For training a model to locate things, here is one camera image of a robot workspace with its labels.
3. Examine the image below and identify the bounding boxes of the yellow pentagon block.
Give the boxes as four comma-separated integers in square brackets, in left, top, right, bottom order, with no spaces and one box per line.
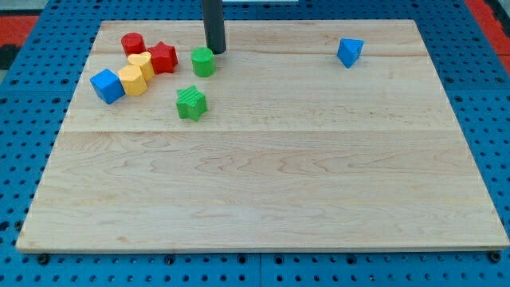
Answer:
[118,65,147,96]

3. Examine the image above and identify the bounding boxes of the green star block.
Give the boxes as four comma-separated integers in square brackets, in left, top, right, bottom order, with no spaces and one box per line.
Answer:
[176,85,208,121]

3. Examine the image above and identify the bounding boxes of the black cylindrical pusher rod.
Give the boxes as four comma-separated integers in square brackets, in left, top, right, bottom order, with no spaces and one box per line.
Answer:
[202,0,226,54]

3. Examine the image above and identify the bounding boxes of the blue cube block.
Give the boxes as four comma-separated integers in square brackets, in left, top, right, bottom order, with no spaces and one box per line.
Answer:
[90,69,125,104]

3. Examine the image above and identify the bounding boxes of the yellow heart block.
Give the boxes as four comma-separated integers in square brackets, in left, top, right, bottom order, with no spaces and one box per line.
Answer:
[127,51,155,81]

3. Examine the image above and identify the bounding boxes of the red star block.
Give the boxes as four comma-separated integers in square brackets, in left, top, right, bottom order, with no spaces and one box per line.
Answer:
[147,41,179,74]

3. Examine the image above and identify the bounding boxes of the red cylinder block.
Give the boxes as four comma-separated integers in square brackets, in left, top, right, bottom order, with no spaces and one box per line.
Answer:
[120,33,147,57]

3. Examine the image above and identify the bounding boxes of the green cylinder block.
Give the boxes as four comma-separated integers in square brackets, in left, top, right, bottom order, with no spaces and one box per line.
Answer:
[190,47,215,77]

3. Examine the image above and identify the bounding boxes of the blue triangle block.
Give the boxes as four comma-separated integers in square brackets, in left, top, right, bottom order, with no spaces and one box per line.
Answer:
[337,38,364,69]

